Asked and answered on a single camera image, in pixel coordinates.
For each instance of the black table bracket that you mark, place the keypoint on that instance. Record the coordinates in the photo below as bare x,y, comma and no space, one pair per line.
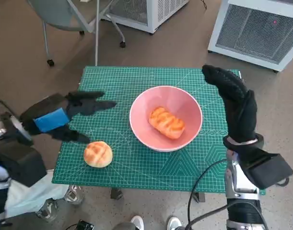
200,197
116,193

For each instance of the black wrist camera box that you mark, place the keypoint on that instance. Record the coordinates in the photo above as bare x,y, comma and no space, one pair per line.
21,163
268,170

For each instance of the long striped toy bread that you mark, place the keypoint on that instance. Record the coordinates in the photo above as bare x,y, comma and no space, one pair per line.
166,122

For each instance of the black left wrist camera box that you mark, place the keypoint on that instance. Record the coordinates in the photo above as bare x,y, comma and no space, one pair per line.
21,163

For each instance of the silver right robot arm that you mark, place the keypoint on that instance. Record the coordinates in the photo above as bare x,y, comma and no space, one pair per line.
241,184

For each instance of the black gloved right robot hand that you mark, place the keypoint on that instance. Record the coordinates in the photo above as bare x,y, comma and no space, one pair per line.
242,115

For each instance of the person's leg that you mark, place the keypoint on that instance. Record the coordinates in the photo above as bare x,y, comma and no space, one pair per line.
28,198
123,226

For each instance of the white mesh cabinet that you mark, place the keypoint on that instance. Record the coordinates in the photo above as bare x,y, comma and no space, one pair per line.
254,33
160,12

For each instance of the person's white shoe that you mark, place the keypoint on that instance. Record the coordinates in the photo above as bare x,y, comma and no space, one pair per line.
174,222
137,222

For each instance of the thin white metal pole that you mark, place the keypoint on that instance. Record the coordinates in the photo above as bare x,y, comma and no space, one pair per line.
97,36

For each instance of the pink bowl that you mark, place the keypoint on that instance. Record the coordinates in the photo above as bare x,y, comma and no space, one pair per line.
141,124

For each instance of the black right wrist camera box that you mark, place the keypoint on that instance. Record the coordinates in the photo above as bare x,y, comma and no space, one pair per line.
268,170

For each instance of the green cutting mat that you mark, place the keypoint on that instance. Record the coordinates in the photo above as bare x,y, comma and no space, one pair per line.
127,167

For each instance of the round toy bread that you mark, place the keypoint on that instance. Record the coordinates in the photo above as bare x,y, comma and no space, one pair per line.
98,154

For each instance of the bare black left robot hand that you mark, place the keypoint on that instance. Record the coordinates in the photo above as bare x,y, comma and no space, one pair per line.
50,117

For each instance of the small black camera device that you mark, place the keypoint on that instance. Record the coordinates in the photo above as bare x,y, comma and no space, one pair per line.
85,225

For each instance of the grey office chair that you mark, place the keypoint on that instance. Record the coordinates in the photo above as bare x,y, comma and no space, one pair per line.
60,14

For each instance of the person's silver shoe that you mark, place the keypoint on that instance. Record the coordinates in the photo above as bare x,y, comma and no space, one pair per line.
47,208
74,195

